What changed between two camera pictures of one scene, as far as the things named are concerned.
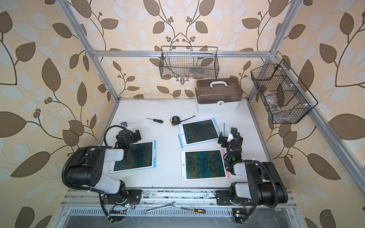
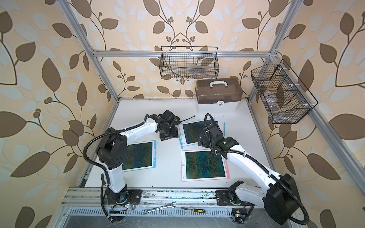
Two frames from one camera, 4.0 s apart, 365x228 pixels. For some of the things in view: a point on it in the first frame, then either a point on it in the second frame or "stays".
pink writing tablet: [203, 165] stays
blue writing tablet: [141, 156] stays
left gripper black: [133, 136] -> [174, 134]
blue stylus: [180, 141] stays
